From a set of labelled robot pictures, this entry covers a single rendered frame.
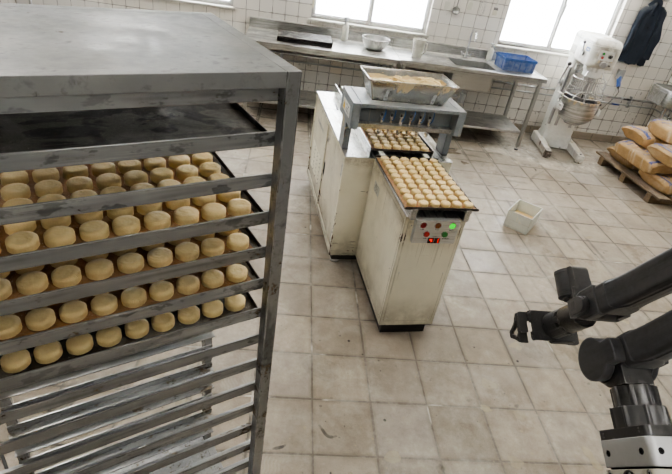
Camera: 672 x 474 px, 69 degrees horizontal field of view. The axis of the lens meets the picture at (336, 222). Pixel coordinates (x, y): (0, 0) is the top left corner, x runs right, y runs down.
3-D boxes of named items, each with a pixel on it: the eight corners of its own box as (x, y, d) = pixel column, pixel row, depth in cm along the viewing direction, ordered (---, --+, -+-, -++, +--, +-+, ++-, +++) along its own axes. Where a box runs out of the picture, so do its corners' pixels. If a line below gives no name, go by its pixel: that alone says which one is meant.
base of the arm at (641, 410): (699, 437, 75) (644, 442, 85) (683, 382, 78) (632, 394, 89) (646, 435, 74) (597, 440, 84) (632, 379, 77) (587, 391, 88)
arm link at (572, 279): (584, 310, 91) (627, 314, 92) (573, 253, 96) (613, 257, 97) (549, 326, 101) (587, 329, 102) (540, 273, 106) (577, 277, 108)
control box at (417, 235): (409, 239, 255) (415, 216, 248) (451, 240, 260) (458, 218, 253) (411, 243, 252) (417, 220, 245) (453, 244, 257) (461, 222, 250)
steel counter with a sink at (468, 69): (239, 119, 553) (244, 3, 490) (246, 99, 613) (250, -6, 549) (521, 151, 593) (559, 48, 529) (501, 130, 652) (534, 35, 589)
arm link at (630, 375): (627, 393, 80) (657, 394, 81) (612, 331, 85) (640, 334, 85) (593, 400, 88) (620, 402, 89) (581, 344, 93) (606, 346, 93)
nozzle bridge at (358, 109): (335, 135, 326) (343, 85, 309) (435, 142, 342) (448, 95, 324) (344, 156, 299) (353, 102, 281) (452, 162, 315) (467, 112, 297)
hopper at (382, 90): (356, 87, 309) (359, 65, 301) (438, 95, 321) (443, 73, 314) (366, 102, 285) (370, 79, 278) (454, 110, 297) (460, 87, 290)
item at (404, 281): (352, 264, 348) (375, 149, 301) (397, 264, 355) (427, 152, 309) (375, 336, 290) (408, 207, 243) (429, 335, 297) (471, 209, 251)
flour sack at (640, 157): (608, 149, 574) (614, 135, 566) (639, 152, 582) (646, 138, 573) (648, 177, 514) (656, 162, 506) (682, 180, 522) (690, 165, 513)
